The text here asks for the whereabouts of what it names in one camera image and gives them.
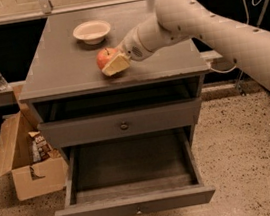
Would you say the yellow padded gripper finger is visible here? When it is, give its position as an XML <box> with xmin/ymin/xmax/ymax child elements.
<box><xmin>102</xmin><ymin>53</ymin><xmax>131</xmax><ymax>77</ymax></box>

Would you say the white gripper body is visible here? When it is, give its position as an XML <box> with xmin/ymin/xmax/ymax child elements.
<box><xmin>117</xmin><ymin>28</ymin><xmax>152</xmax><ymax>61</ymax></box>

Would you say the red apple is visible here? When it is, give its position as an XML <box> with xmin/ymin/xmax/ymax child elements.
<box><xmin>96</xmin><ymin>47</ymin><xmax>117</xmax><ymax>70</ymax></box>

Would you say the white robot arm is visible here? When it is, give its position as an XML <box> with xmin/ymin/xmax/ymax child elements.
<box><xmin>98</xmin><ymin>0</ymin><xmax>270</xmax><ymax>91</ymax></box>

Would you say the grey drawer cabinet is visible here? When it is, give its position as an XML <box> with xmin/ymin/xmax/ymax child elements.
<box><xmin>7</xmin><ymin>0</ymin><xmax>223</xmax><ymax>170</ymax></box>

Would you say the closed grey drawer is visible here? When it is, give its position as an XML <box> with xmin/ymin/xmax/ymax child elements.
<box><xmin>39</xmin><ymin>98</ymin><xmax>201</xmax><ymax>148</ymax></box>

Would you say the open grey drawer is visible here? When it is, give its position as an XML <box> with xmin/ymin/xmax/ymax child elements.
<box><xmin>55</xmin><ymin>129</ymin><xmax>215</xmax><ymax>216</ymax></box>

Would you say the white bowl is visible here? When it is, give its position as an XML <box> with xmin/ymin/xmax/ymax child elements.
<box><xmin>72</xmin><ymin>20</ymin><xmax>111</xmax><ymax>45</ymax></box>

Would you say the snack bag in box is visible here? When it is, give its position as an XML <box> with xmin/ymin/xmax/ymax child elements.
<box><xmin>29</xmin><ymin>131</ymin><xmax>51</xmax><ymax>162</ymax></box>

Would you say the cardboard box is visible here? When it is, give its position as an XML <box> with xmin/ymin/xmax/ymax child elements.
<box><xmin>0</xmin><ymin>86</ymin><xmax>68</xmax><ymax>201</ymax></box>

